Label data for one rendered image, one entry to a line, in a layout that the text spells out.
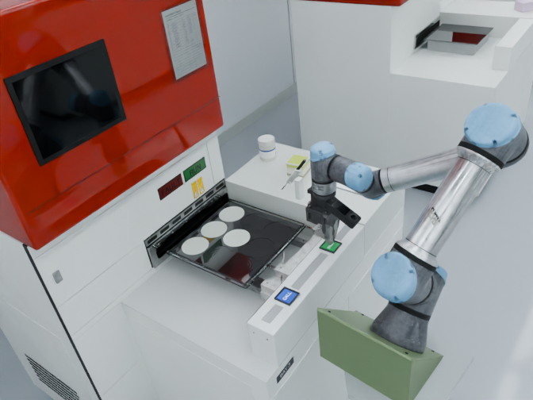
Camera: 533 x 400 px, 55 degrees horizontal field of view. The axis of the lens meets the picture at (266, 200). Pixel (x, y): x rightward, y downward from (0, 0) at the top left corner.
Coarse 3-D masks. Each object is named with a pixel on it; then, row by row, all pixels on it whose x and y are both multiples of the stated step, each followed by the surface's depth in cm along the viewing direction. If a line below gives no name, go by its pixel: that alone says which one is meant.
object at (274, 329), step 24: (360, 240) 175; (312, 264) 162; (336, 264) 164; (312, 288) 153; (336, 288) 169; (264, 312) 147; (288, 312) 146; (312, 312) 158; (264, 336) 143; (288, 336) 148
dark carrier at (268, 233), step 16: (224, 208) 203; (240, 224) 193; (256, 224) 192; (272, 224) 191; (288, 224) 190; (208, 240) 187; (256, 240) 184; (272, 240) 183; (192, 256) 180; (208, 256) 180; (224, 256) 179; (240, 256) 178; (256, 256) 177; (224, 272) 172; (240, 272) 171
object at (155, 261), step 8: (216, 192) 205; (224, 192) 208; (208, 200) 201; (216, 200) 204; (200, 208) 197; (216, 208) 208; (192, 216) 195; (208, 216) 204; (176, 224) 190; (184, 224) 192; (200, 224) 200; (168, 232) 187; (176, 232) 190; (160, 240) 184; (176, 240) 193; (152, 248) 182; (168, 248) 190; (152, 256) 183; (160, 256) 187; (168, 256) 190; (152, 264) 185
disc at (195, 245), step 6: (186, 240) 188; (192, 240) 188; (198, 240) 187; (204, 240) 187; (186, 246) 186; (192, 246) 185; (198, 246) 185; (204, 246) 184; (186, 252) 183; (192, 252) 182; (198, 252) 182
